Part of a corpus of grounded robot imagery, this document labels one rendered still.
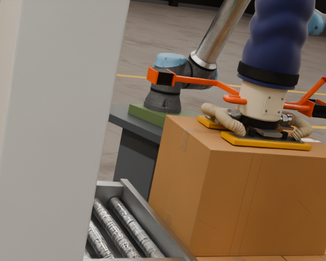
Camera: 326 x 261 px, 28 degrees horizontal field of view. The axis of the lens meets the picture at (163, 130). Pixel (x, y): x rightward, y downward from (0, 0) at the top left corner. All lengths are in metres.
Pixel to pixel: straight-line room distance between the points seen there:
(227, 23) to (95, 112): 2.18
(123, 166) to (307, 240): 1.13
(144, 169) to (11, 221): 2.19
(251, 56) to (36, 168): 1.46
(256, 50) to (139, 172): 1.12
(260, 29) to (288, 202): 0.63
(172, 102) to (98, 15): 2.23
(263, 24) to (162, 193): 0.74
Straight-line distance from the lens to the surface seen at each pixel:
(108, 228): 2.43
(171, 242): 2.27
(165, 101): 3.16
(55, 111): 0.98
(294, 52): 2.35
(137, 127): 3.02
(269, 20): 2.32
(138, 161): 3.21
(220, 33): 3.16
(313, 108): 2.55
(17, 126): 0.97
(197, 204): 2.24
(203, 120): 2.46
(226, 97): 2.36
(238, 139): 2.29
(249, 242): 2.41
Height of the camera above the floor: 1.53
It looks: 15 degrees down
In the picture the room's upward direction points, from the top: 12 degrees clockwise
